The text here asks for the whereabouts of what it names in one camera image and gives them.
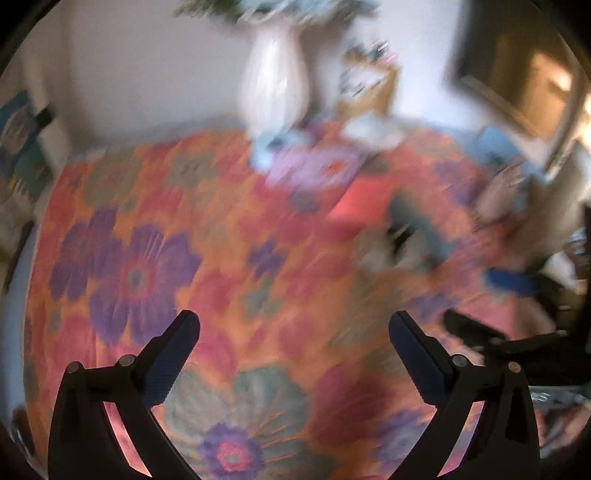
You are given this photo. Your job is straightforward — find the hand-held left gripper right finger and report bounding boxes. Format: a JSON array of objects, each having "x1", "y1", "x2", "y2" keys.
[{"x1": 389, "y1": 310, "x2": 541, "y2": 480}]

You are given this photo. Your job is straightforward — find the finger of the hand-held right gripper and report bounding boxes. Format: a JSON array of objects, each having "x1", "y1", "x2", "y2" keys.
[
  {"x1": 485, "y1": 268, "x2": 578, "y2": 298},
  {"x1": 443, "y1": 309, "x2": 568, "y2": 365}
]

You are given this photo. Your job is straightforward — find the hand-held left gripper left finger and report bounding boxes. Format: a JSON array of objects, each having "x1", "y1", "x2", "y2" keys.
[{"x1": 46, "y1": 310, "x2": 201, "y2": 480}]

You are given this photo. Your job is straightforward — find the grey plush toy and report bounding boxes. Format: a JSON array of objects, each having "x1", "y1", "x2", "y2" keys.
[{"x1": 355, "y1": 194, "x2": 462, "y2": 278}]

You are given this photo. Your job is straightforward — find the cream bag with buckle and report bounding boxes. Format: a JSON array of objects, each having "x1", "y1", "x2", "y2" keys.
[{"x1": 475, "y1": 157, "x2": 532, "y2": 222}]

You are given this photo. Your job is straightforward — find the floral blanket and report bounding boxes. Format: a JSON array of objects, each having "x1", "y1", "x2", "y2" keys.
[{"x1": 23, "y1": 120, "x2": 591, "y2": 480}]

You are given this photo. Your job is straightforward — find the clear plastic packet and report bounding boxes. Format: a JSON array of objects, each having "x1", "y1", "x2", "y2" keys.
[{"x1": 529, "y1": 385, "x2": 591, "y2": 457}]

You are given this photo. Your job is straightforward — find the pink packet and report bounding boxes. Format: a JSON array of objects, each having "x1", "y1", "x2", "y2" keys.
[{"x1": 268, "y1": 148, "x2": 370, "y2": 190}]

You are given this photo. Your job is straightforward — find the cardboard pen holder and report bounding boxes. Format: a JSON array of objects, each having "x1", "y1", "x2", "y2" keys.
[{"x1": 337, "y1": 51, "x2": 402, "y2": 118}]

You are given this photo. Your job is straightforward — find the blue cover book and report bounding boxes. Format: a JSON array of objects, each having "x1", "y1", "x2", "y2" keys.
[{"x1": 0, "y1": 90, "x2": 54, "y2": 204}]

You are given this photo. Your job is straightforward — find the bunch of pens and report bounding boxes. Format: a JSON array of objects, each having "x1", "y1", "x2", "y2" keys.
[{"x1": 346, "y1": 37, "x2": 400, "y2": 65}]

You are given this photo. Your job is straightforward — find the white ribbed vase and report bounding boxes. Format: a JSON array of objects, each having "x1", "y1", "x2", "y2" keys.
[{"x1": 238, "y1": 18, "x2": 310, "y2": 134}]

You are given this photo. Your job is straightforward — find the dark picture frame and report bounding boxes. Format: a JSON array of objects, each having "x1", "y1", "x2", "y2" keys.
[{"x1": 455, "y1": 0, "x2": 587, "y2": 181}]

